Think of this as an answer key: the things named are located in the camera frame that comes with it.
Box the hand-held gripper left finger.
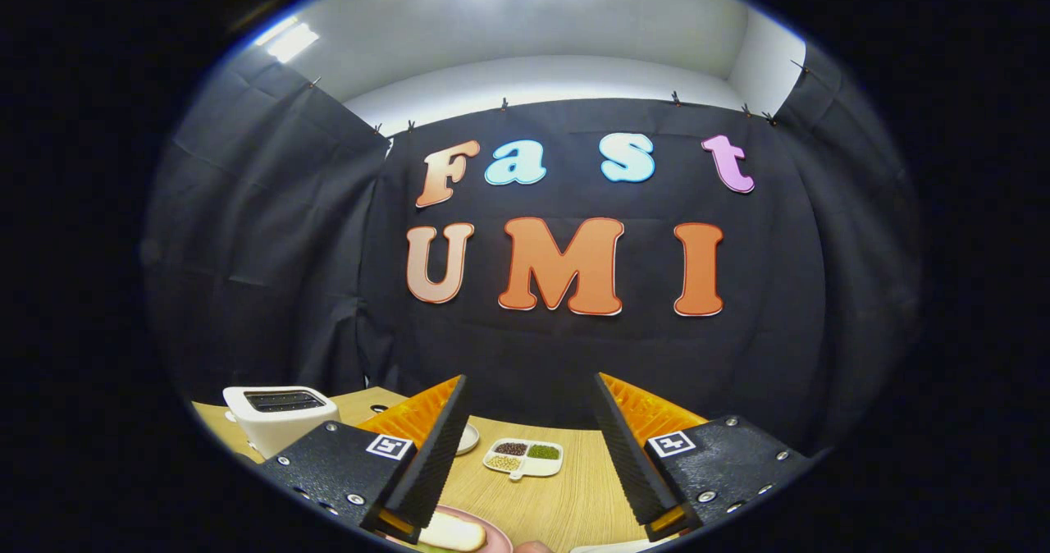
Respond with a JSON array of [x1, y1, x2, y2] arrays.
[[258, 374, 473, 546]]

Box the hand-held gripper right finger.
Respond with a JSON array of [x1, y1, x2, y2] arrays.
[[592, 372, 821, 542]]

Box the toasted bread slice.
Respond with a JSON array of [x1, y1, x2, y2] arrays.
[[418, 510, 488, 552]]

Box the white square plate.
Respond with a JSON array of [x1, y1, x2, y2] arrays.
[[570, 539, 657, 553]]

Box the white divided dish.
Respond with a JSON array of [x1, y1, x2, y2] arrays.
[[482, 438, 564, 482]]

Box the pink plate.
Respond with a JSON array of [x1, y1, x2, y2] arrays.
[[386, 504, 514, 553]]

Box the white toaster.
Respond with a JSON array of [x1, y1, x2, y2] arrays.
[[222, 386, 341, 459]]

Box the small ceiling light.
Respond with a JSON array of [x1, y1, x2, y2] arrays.
[[254, 16, 321, 63]]

